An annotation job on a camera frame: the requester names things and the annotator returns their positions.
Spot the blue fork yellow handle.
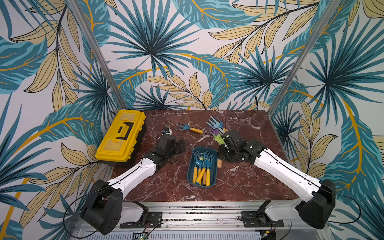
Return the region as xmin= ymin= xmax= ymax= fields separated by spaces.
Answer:
xmin=176 ymin=123 xmax=204 ymax=134

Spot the purple small rake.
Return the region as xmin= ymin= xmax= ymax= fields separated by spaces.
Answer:
xmin=211 ymin=129 xmax=220 ymax=136

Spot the light blue fork pink handle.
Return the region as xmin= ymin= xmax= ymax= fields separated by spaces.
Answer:
xmin=206 ymin=116 xmax=227 ymax=134

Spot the green rake wooden handle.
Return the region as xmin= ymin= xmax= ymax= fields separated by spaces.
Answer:
xmin=214 ymin=135 xmax=225 ymax=168

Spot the blue claw rake yellow handle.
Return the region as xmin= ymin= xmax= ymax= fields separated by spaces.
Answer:
xmin=203 ymin=152 xmax=212 ymax=187

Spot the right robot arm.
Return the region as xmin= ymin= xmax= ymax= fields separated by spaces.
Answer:
xmin=218 ymin=130 xmax=336 ymax=229

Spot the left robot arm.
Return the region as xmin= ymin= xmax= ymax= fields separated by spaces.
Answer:
xmin=80 ymin=134 xmax=186 ymax=235

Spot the teal storage tray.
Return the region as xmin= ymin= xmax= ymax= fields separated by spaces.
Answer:
xmin=187 ymin=147 xmax=218 ymax=189

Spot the yellow plastic toolbox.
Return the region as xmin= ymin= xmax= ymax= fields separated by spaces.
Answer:
xmin=96 ymin=110 xmax=147 ymax=168

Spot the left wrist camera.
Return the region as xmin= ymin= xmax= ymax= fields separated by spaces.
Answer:
xmin=162 ymin=127 xmax=172 ymax=135

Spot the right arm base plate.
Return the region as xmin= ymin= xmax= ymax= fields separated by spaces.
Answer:
xmin=237 ymin=211 xmax=285 ymax=229

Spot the aluminium rail frame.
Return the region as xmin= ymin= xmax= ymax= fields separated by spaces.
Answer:
xmin=68 ymin=200 xmax=335 ymax=240

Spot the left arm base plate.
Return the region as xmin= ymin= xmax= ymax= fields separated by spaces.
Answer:
xmin=120 ymin=212 xmax=163 ymax=229

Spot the right aluminium corner post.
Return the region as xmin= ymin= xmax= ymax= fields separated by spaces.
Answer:
xmin=267 ymin=0 xmax=341 ymax=117

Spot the aluminium corner post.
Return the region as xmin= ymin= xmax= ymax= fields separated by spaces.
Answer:
xmin=267 ymin=0 xmax=341 ymax=117
xmin=67 ymin=0 xmax=127 ymax=109

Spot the left aluminium corner post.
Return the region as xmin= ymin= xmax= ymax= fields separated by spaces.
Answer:
xmin=67 ymin=0 xmax=127 ymax=109

